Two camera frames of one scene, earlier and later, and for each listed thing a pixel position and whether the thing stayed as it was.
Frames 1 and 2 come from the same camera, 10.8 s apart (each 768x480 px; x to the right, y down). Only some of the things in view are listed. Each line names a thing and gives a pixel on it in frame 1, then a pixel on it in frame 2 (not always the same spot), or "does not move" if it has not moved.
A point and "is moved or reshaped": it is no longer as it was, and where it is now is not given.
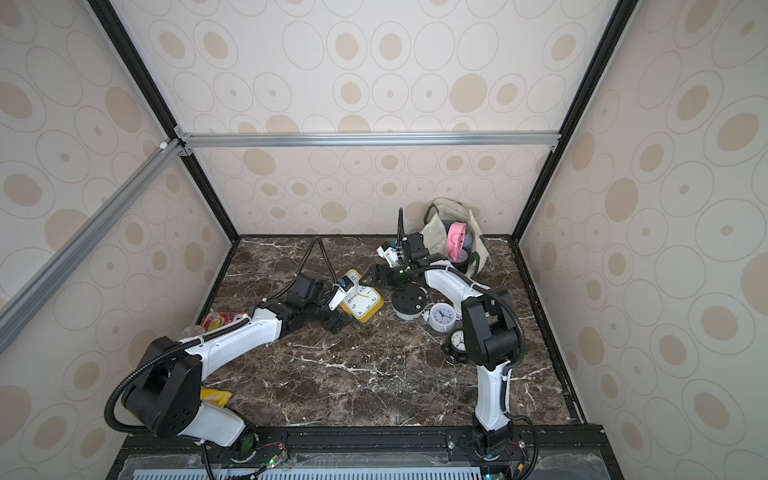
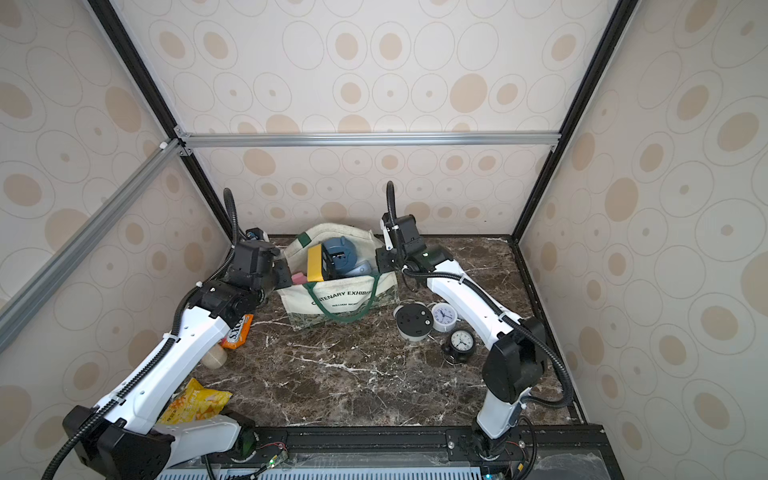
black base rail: [549, 452] does not move
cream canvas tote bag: [443, 210] -> [344, 299]
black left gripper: [333, 323] -> [281, 264]
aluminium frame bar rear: [189, 139] does not move
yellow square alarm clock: [364, 302] -> [315, 264]
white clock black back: [409, 300] -> [413, 320]
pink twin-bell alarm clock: [455, 239] is moved or reshaped
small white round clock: [442, 317] does not move
